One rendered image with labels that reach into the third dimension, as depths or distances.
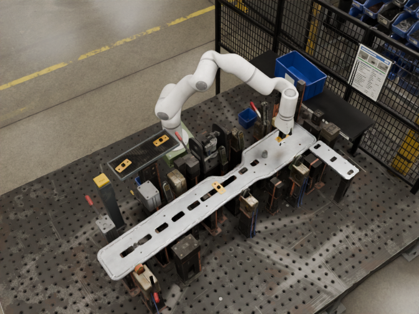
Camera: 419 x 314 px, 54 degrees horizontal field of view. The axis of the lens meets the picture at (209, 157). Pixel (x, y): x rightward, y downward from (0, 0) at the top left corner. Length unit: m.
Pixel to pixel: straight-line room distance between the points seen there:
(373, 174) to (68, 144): 2.58
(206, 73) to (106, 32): 3.15
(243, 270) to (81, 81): 2.87
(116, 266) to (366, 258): 1.35
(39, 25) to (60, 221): 3.28
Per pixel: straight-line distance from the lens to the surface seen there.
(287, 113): 2.19
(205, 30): 4.97
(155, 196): 2.12
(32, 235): 2.66
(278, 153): 2.40
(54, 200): 2.74
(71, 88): 4.48
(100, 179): 2.16
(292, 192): 2.48
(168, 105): 2.32
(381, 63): 2.46
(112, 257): 2.11
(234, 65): 2.02
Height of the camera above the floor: 2.86
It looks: 52 degrees down
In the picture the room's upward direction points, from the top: 2 degrees counter-clockwise
